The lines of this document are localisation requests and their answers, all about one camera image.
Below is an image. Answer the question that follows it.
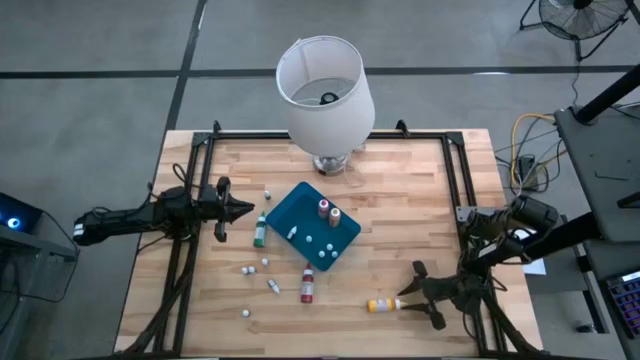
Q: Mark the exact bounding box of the black floor fan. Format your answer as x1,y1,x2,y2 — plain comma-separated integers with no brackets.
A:
518,0,632,63

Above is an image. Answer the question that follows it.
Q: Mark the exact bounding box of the black metal pole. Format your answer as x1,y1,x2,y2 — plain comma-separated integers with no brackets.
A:
574,63,640,125

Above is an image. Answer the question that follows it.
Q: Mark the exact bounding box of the silver lamp with white shade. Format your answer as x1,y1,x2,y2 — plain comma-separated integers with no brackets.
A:
275,34,377,177

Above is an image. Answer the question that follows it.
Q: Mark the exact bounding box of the white paper sheet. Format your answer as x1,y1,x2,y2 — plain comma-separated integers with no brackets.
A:
514,227,549,277

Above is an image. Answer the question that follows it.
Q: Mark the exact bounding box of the black computer with blue light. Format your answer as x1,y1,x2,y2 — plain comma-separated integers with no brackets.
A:
0,191,44,236

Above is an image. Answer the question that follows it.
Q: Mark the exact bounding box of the teal plastic bin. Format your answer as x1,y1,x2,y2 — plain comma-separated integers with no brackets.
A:
265,180,362,273

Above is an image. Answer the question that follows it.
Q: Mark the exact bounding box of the black aluminium table frame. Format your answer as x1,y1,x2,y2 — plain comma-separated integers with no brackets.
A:
122,119,539,359

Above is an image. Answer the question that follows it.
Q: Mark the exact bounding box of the green food coloring bottle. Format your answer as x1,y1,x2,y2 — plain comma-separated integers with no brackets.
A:
252,209,268,249

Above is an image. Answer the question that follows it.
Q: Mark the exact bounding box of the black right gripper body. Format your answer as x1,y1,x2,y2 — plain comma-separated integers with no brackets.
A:
423,274,480,315

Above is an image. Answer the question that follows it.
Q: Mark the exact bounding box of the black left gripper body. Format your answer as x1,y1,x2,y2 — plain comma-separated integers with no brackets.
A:
187,184,230,227

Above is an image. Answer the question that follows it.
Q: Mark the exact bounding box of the backlit keyboard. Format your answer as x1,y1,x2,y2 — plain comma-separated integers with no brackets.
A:
604,271,640,341

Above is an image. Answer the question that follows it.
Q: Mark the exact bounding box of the black wire cart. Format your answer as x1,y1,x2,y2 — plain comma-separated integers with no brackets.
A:
0,219,81,360

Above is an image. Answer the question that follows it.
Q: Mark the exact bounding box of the gray desk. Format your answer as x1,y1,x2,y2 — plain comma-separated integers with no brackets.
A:
579,237,640,360

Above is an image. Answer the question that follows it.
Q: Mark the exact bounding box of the dark gray side table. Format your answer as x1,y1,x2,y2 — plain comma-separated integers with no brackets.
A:
553,106,640,244

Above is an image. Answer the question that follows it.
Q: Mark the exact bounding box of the dark red food coloring bottle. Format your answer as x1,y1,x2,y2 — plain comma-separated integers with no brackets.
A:
299,261,316,305

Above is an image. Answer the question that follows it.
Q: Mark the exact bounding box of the yellow food coloring bottle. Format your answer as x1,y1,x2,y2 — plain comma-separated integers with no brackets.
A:
366,297,403,314

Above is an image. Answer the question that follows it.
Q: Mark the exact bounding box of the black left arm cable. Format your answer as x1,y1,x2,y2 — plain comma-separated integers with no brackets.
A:
171,162,190,190

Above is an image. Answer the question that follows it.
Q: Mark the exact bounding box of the yellow floor cable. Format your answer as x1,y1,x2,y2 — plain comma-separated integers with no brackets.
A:
509,112,569,177

